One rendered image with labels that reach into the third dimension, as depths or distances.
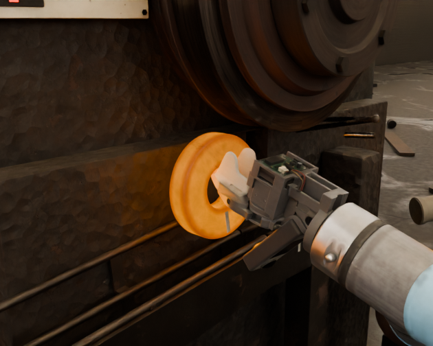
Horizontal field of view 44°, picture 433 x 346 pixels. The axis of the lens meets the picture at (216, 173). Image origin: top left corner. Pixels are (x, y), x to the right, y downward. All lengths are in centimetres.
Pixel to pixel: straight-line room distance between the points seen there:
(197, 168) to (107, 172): 13
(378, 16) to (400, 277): 47
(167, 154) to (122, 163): 8
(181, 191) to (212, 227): 8
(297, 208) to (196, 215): 15
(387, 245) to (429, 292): 7
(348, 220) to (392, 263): 7
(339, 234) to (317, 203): 5
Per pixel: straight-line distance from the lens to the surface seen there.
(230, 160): 73
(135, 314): 75
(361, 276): 62
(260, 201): 70
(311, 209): 66
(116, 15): 81
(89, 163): 76
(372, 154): 113
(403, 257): 61
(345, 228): 63
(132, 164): 80
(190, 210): 74
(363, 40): 90
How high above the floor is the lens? 106
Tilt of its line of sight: 16 degrees down
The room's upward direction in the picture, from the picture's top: straight up
